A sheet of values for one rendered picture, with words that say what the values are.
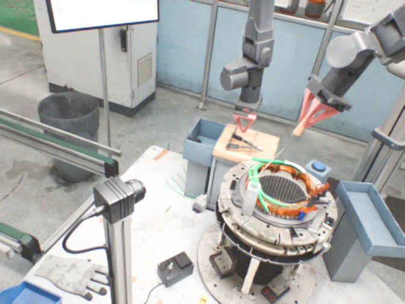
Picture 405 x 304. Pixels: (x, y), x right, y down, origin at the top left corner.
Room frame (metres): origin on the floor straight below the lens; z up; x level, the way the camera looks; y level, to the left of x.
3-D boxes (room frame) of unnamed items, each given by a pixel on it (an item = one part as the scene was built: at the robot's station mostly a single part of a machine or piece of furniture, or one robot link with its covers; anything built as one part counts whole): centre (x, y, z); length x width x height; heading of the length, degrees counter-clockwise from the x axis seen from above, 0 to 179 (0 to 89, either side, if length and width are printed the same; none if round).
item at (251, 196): (0.60, -0.14, 1.14); 0.03 x 0.03 x 0.09; 79
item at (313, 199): (0.56, -0.28, 1.21); 0.04 x 0.04 x 0.03; 79
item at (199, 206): (0.91, -0.03, 0.80); 0.10 x 0.05 x 0.04; 147
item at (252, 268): (0.56, -0.18, 0.91); 0.02 x 0.02 x 0.21
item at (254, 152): (0.96, -0.16, 1.05); 0.20 x 0.19 x 0.02; 76
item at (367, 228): (0.70, -0.51, 0.92); 0.25 x 0.11 x 0.28; 5
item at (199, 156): (1.00, -0.01, 0.92); 0.17 x 0.11 x 0.28; 166
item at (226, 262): (0.63, -0.12, 0.85); 0.06 x 0.04 x 0.05; 31
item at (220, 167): (0.96, -0.16, 0.91); 0.19 x 0.19 x 0.26; 76
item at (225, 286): (0.68, -0.23, 0.80); 0.39 x 0.39 x 0.01
